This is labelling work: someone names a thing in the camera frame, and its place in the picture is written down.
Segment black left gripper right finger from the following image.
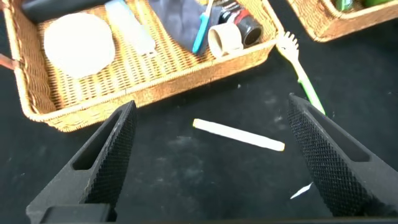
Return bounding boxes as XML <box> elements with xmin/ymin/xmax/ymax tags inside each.
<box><xmin>286</xmin><ymin>93</ymin><xmax>398</xmax><ymax>218</ymax></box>

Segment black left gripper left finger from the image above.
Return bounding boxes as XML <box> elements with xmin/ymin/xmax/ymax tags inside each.
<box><xmin>25</xmin><ymin>100</ymin><xmax>138</xmax><ymax>224</ymax></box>

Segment white marker yellow tip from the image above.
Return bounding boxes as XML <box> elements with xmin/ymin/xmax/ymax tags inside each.
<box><xmin>192</xmin><ymin>118</ymin><xmax>285</xmax><ymax>152</ymax></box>

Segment cream pasta spoon green handle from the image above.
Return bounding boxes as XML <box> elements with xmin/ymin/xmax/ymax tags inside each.
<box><xmin>275</xmin><ymin>30</ymin><xmax>326</xmax><ymax>116</ymax></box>

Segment black table cloth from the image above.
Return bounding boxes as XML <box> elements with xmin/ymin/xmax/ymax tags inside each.
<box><xmin>0</xmin><ymin>0</ymin><xmax>398</xmax><ymax>224</ymax></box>

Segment white round container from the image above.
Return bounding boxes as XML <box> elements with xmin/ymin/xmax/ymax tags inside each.
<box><xmin>43</xmin><ymin>12</ymin><xmax>116</xmax><ymax>79</ymax></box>

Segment clear plastic case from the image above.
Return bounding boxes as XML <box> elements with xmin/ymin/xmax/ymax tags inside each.
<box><xmin>104</xmin><ymin>0</ymin><xmax>157</xmax><ymax>57</ymax></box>

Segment grey towel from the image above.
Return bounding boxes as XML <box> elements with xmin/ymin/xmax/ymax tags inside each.
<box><xmin>148</xmin><ymin>0</ymin><xmax>223</xmax><ymax>55</ymax></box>

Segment black red cylinder can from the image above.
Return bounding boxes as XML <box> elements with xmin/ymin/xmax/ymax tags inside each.
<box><xmin>217</xmin><ymin>0</ymin><xmax>264</xmax><ymax>47</ymax></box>

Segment small white cup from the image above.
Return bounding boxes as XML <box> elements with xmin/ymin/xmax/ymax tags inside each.
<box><xmin>207</xmin><ymin>22</ymin><xmax>244</xmax><ymax>59</ymax></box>

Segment rectangular wicker basket brown handles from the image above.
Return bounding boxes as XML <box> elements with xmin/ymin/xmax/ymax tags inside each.
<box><xmin>0</xmin><ymin>0</ymin><xmax>285</xmax><ymax>133</ymax></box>
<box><xmin>287</xmin><ymin>0</ymin><xmax>398</xmax><ymax>43</ymax></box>

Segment beige spoon blue handle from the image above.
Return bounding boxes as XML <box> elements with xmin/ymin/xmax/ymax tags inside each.
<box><xmin>192</xmin><ymin>0</ymin><xmax>215</xmax><ymax>55</ymax></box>

